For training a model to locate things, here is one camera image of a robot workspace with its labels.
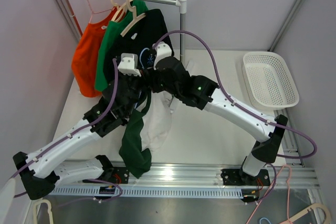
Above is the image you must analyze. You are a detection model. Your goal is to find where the orange tank top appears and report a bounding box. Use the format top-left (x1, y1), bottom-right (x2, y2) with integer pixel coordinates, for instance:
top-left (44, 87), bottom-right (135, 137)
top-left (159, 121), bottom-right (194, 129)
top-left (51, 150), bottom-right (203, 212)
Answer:
top-left (71, 8), bottom-right (117, 98)

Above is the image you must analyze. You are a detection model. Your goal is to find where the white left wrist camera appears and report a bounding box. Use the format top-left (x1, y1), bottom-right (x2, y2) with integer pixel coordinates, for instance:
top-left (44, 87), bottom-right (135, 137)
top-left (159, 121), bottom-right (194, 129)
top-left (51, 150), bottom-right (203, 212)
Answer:
top-left (118, 53), bottom-right (141, 77)

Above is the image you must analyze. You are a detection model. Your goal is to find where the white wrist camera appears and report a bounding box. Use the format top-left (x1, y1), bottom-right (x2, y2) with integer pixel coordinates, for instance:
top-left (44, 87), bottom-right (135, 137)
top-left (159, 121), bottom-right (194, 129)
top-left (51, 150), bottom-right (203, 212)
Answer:
top-left (153, 41), bottom-right (173, 70)
top-left (118, 53), bottom-right (141, 77)

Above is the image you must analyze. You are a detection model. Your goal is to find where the bright green t shirt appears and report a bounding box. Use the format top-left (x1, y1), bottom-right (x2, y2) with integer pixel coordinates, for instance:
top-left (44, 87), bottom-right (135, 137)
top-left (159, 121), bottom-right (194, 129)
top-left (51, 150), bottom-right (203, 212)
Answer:
top-left (94, 11), bottom-right (133, 92)

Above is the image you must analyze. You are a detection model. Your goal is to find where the beige hanger on floor left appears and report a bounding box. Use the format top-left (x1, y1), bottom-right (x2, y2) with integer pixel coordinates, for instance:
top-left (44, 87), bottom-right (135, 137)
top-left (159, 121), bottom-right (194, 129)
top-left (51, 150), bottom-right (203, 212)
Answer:
top-left (31, 199), bottom-right (55, 224)

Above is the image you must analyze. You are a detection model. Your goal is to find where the pink wire hanger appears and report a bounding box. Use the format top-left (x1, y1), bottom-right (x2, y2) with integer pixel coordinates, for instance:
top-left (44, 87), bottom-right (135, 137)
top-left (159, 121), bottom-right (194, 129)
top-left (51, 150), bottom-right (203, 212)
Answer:
top-left (86, 0), bottom-right (112, 24)

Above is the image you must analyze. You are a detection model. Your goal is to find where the beige hanger on floor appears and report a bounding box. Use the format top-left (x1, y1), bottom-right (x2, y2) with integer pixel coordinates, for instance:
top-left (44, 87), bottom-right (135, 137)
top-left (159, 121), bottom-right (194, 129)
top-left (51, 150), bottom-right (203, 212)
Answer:
top-left (31, 199), bottom-right (55, 224)
top-left (280, 203), bottom-right (332, 224)

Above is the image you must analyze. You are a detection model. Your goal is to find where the black t shirt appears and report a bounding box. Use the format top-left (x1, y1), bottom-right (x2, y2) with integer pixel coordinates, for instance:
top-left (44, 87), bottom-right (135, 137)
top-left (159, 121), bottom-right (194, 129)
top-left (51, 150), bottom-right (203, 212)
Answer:
top-left (103, 9), bottom-right (167, 82)

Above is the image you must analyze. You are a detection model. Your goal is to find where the beige hanger on floor right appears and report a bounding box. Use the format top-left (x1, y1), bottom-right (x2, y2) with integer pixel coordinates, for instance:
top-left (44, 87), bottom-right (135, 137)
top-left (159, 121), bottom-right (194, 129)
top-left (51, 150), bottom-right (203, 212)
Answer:
top-left (280, 203), bottom-right (332, 224)

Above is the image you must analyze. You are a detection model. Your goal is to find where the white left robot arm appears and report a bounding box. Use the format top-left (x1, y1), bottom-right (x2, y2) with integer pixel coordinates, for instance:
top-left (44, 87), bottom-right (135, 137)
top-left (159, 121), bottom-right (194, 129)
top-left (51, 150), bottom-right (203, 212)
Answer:
top-left (13, 73), bottom-right (146, 200)

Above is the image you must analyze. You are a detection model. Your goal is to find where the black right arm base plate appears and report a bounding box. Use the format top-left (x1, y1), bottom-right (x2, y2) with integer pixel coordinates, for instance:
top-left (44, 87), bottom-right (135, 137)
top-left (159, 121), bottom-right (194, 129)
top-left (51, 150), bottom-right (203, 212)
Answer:
top-left (221, 168), bottom-right (271, 186)

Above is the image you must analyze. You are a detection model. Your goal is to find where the pink hanger on floor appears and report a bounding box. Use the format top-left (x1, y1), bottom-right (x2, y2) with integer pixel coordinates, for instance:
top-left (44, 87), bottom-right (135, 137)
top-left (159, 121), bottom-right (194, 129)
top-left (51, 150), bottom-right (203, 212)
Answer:
top-left (245, 164), bottom-right (293, 224)

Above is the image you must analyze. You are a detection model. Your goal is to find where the white perforated plastic basket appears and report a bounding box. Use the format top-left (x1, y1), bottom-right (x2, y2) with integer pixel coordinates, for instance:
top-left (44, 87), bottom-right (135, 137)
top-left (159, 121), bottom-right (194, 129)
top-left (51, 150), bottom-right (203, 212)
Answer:
top-left (242, 51), bottom-right (299, 111)

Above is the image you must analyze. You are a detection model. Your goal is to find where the aluminium mounting rail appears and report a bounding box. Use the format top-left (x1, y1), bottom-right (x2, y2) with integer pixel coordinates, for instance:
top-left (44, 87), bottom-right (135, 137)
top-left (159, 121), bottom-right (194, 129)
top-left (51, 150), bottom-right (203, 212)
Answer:
top-left (33, 150), bottom-right (320, 189)

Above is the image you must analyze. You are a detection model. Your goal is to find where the light blue wire hanger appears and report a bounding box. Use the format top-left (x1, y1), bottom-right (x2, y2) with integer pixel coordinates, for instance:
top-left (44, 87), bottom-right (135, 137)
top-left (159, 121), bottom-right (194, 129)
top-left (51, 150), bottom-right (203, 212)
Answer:
top-left (134, 48), bottom-right (155, 109)

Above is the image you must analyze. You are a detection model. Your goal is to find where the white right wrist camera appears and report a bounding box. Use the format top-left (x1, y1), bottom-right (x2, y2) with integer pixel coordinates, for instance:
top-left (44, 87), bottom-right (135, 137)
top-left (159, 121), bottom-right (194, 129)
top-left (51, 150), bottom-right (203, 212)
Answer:
top-left (153, 41), bottom-right (173, 70)

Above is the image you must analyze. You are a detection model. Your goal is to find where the white slotted cable duct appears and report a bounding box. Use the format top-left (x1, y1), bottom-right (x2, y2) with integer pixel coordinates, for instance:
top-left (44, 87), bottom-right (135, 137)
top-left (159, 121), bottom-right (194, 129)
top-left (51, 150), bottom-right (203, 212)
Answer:
top-left (50, 185), bottom-right (252, 199)

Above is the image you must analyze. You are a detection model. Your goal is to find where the green and white t shirt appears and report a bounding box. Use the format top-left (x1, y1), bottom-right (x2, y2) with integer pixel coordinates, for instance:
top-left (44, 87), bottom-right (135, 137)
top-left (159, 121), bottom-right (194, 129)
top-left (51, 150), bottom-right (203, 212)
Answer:
top-left (119, 91), bottom-right (172, 178)

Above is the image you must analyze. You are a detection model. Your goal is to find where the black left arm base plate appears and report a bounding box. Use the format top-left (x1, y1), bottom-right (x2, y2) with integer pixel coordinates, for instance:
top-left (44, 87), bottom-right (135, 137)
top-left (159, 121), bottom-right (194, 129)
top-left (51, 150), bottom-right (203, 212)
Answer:
top-left (82, 166), bottom-right (129, 184)

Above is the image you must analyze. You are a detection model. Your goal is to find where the beige wooden hanger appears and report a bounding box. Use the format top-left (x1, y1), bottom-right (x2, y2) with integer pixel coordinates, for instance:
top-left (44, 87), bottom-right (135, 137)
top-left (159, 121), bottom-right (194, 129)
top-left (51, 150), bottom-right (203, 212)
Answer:
top-left (110, 0), bottom-right (126, 23)
top-left (119, 0), bottom-right (147, 37)

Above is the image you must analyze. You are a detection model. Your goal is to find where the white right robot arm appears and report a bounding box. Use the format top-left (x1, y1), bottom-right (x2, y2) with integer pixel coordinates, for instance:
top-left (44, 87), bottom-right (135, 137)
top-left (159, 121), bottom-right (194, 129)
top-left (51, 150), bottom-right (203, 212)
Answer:
top-left (143, 57), bottom-right (288, 185)

